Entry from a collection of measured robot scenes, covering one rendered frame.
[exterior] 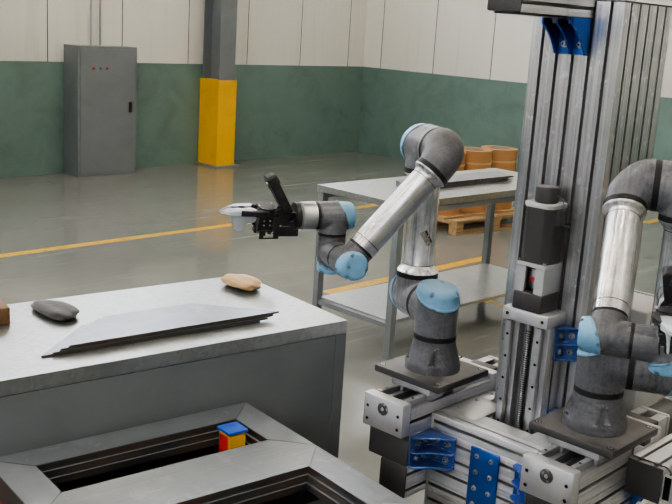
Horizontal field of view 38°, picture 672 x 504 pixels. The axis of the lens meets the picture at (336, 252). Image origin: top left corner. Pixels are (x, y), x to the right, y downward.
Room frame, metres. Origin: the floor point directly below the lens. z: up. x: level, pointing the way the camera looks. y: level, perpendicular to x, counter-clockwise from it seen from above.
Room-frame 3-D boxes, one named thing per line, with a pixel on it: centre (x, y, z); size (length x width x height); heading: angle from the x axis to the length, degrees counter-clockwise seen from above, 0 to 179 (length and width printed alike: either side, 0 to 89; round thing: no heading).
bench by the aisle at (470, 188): (6.40, -0.74, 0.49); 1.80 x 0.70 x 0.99; 135
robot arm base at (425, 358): (2.54, -0.28, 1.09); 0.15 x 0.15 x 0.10
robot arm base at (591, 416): (2.20, -0.64, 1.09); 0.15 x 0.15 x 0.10
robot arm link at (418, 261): (2.66, -0.23, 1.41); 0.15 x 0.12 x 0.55; 21
